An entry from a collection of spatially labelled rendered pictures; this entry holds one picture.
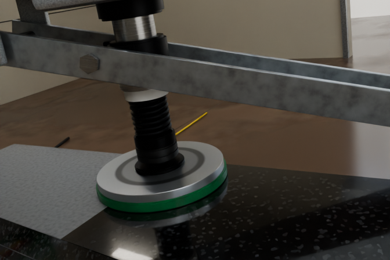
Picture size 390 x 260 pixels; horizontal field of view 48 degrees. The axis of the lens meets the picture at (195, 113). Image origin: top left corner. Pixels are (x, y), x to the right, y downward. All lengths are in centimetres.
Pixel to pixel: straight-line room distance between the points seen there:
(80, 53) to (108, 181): 21
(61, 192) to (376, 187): 50
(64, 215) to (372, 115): 47
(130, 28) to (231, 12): 542
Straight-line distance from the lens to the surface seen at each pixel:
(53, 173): 90
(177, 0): 653
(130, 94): 68
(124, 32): 66
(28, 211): 77
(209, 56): 72
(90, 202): 74
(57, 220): 71
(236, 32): 607
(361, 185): 67
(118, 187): 69
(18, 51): 70
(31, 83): 634
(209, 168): 70
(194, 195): 66
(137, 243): 60
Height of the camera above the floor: 111
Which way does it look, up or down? 16 degrees down
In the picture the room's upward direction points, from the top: 9 degrees counter-clockwise
